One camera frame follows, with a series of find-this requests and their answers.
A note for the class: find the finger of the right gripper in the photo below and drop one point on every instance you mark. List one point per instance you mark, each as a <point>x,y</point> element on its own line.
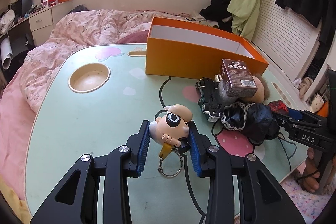
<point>295,114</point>
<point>282,120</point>

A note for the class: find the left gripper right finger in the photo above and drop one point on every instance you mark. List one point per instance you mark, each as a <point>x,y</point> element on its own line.
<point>262,199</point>

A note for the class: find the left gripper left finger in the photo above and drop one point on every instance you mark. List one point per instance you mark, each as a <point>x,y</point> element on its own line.
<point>74,199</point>

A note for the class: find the dark red pouch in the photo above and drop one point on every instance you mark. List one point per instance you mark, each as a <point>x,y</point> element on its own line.
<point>278,107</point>

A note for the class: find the black lace-trimmed cloth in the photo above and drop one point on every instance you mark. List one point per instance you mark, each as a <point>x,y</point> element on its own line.
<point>254,120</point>

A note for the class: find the tan plush toy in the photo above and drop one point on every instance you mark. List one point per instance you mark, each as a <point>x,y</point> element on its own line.
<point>262,92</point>

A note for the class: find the brown small card box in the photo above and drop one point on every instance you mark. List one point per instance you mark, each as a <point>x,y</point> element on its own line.
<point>237,79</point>

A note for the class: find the green toy car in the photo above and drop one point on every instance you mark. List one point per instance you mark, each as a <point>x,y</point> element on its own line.
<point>209,100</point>

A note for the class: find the cartoon head keychain figure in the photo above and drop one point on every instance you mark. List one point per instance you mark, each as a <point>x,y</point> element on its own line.
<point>171,131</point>

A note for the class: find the orange cardboard box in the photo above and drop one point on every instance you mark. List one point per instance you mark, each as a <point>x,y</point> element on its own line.
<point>183,49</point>

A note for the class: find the clear plastic wrap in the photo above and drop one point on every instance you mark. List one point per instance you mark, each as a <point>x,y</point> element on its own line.
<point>222,92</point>

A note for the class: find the small shiny metallic object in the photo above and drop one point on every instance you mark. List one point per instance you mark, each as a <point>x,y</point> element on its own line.
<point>218,78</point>

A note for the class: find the person's foot in sandal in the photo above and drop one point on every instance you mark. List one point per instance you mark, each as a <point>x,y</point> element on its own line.
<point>310,174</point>

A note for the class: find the white slatted wardrobe door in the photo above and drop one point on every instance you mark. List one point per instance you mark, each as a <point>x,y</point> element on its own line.
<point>286,38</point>

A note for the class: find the pink floral duvet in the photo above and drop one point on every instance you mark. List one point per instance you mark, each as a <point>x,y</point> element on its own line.
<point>24,94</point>

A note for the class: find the black clothes pile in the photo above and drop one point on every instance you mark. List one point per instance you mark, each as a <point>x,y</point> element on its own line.
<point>217,12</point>

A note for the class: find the dark red pillow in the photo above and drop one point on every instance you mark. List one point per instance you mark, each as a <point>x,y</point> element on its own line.
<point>134,38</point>

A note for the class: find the white drawer cabinet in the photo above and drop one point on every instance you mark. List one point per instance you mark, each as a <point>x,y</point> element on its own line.
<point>42,23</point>

